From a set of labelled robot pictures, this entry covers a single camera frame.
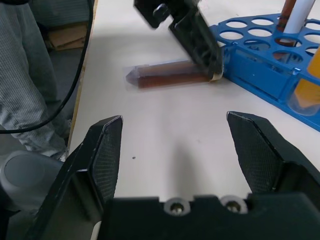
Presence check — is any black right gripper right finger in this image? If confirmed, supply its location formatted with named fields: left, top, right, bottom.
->
left=226, top=111, right=320, bottom=199

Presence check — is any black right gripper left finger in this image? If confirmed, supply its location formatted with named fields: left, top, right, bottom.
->
left=24, top=115, right=124, bottom=240

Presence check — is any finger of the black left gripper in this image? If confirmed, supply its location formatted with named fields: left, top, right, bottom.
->
left=168, top=11, right=224, bottom=83

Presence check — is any red test tube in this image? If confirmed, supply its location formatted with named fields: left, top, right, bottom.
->
left=123, top=58, right=211, bottom=91
left=274, top=0, right=299, bottom=49

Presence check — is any blue test tube rack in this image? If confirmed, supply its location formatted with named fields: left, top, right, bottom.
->
left=208, top=12, right=320, bottom=133

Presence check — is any yellow test tube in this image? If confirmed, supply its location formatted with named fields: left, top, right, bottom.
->
left=286, top=46, right=320, bottom=116

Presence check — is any white test tube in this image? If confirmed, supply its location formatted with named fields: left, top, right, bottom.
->
left=282, top=0, right=315, bottom=34

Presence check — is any silver robot body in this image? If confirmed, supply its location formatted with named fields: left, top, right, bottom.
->
left=0, top=149, right=66, bottom=216

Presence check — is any brown cardboard box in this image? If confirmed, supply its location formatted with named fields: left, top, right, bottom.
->
left=46, top=21, right=89, bottom=52

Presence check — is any person in grey trousers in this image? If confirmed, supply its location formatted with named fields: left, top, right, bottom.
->
left=0, top=0, right=74, bottom=161

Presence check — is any black cable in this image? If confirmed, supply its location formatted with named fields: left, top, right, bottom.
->
left=0, top=0, right=97, bottom=135

